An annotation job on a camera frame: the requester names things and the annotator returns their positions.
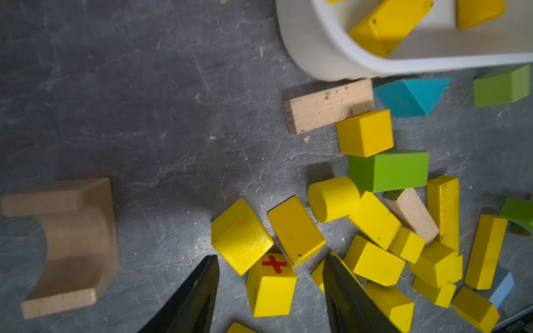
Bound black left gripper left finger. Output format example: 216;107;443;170
140;255;219;332

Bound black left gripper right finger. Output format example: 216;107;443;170
323;253;398;332

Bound yellow cube red cross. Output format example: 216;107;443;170
246;253;297;318

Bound yellow block pair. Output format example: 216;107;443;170
211;198;274;276

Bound long yellow block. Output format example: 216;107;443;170
426;175;459;253

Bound white oval plastic tub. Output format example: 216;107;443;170
276;1;532;81

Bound rainbow striped block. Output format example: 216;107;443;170
348;0;434;58

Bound yellow cylinder block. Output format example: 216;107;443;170
308;177;361;223

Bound tan slanted block centre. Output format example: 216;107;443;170
383;188;439;246

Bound brown small block left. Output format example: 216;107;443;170
1;178;120;319

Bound green rectangular block centre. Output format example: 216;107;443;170
348;148;430;193

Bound light blue block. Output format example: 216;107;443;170
476;266;514;309

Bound yellow cube below tan block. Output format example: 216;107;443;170
336;109;394;158

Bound green slanted block right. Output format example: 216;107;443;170
498;197;532;239

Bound tan long block near tub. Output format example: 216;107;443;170
284;79;374;135

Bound teal triangular block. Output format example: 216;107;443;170
374;78;452;118

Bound small green cube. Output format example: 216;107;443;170
473;65;530;107

